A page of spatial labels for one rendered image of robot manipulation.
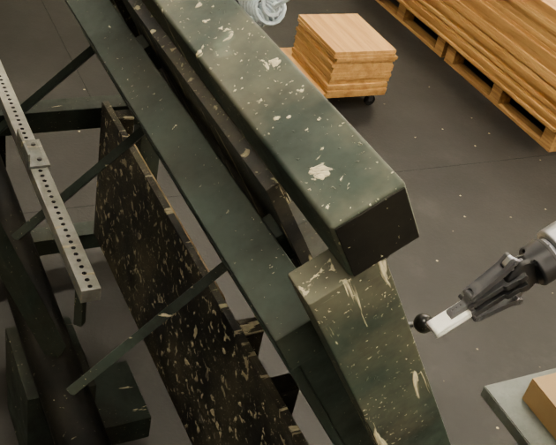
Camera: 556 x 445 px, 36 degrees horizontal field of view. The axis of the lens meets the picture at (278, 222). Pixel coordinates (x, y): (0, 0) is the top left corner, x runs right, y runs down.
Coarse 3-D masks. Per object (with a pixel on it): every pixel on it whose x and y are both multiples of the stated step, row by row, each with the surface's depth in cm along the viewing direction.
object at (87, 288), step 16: (0, 64) 287; (0, 80) 279; (0, 96) 271; (16, 96) 273; (16, 112) 266; (16, 128) 259; (16, 144) 257; (32, 176) 242; (48, 176) 242; (48, 192) 236; (48, 208) 231; (64, 208) 232; (64, 224) 226; (64, 240) 221; (64, 256) 218; (80, 256) 218; (80, 272) 213; (80, 288) 208; (96, 288) 209
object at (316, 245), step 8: (296, 208) 131; (296, 216) 130; (304, 224) 129; (304, 232) 131; (312, 232) 131; (304, 240) 132; (312, 240) 132; (320, 240) 133; (312, 248) 134; (320, 248) 134; (328, 248) 135; (312, 256) 135
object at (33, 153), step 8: (24, 144) 244; (32, 144) 251; (40, 144) 253; (24, 152) 244; (32, 152) 249; (40, 152) 249; (24, 160) 246; (32, 160) 246; (40, 160) 246; (48, 160) 247; (32, 168) 243
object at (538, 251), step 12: (540, 240) 141; (528, 252) 140; (540, 252) 140; (552, 252) 139; (528, 264) 139; (540, 264) 139; (552, 264) 139; (516, 276) 140; (540, 276) 141; (552, 276) 140
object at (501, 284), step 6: (522, 276) 140; (528, 276) 140; (504, 282) 140; (510, 282) 140; (516, 282) 140; (522, 282) 140; (492, 288) 140; (498, 288) 140; (504, 288) 140; (510, 288) 140; (486, 294) 140; (492, 294) 140; (480, 300) 140; (486, 300) 140; (468, 306) 140; (474, 306) 140
